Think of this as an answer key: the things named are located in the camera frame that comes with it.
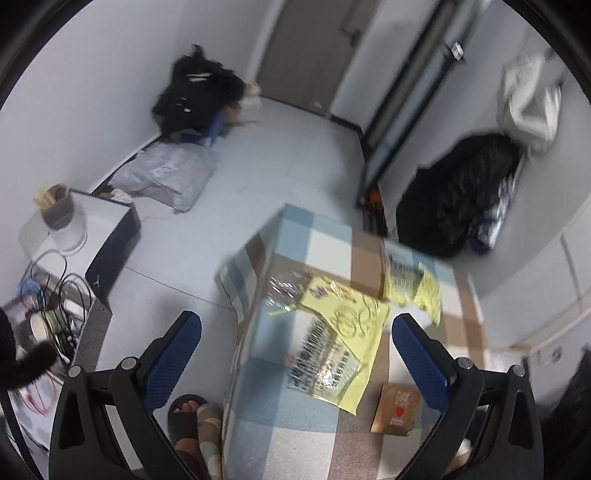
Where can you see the brown sachet with red heart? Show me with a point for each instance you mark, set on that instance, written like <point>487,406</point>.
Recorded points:
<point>397,410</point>

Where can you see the small orange item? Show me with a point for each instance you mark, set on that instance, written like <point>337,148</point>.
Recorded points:
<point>373,198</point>

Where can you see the plaid trouser leg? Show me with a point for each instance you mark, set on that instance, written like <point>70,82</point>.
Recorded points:
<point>211,438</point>

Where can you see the beige cloth bag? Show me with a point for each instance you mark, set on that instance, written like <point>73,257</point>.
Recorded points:
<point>251,104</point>

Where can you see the bundle of wooden chopsticks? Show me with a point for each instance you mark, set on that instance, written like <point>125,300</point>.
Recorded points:
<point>46,199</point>

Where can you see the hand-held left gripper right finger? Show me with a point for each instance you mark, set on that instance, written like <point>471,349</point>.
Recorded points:
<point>421,360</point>

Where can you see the black furry cover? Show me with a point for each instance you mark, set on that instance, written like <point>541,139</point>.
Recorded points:
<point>27,364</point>

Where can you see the brown cardboard box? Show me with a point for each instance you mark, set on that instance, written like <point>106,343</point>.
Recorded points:
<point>233,114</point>

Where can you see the clear plastic wrapper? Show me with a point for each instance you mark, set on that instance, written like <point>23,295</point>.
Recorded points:
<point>288,290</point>

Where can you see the navy and white box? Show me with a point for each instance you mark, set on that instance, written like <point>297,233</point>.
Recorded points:
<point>113,263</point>

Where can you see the yellow bread bag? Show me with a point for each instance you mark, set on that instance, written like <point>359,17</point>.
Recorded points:
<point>415,286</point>
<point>355,323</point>

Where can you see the silver folding umbrella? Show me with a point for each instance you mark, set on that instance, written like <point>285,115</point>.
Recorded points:
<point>489,221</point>

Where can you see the grey door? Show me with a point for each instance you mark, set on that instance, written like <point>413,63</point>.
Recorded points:
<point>300,46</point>

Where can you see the blue storage box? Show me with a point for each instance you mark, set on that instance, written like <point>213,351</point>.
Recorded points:
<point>214,129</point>

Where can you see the person's foot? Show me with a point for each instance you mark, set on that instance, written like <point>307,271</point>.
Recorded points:
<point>189,459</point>

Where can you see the black backpack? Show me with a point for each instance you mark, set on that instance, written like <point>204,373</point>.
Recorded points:
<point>194,92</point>

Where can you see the black slipper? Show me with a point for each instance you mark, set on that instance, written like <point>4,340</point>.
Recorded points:
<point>182,427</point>

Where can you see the grey plastic mailer bag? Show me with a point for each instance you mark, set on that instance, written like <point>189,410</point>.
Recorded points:
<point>166,175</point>

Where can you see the black jacket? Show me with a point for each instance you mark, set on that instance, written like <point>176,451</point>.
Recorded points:
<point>452,198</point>

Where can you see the black framed sliding door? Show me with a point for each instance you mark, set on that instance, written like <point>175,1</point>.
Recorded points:
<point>401,92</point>

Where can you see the cup with chopsticks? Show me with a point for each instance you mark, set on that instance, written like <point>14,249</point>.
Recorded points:
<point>76,235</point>

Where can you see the white paper cup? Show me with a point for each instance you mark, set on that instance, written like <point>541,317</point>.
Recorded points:
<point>44,327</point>

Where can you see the checkered tablecloth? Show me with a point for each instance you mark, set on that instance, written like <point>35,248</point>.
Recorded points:
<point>323,240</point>

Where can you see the grey cup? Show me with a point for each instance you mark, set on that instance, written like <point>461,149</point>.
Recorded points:
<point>60,212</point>

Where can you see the white shoulder bag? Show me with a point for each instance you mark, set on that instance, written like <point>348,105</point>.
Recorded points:
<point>531,106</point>

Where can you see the white wardrobe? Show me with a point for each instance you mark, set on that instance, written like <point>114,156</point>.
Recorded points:
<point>531,300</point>

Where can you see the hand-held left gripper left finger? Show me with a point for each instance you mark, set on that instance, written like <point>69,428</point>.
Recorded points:
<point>171,357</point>

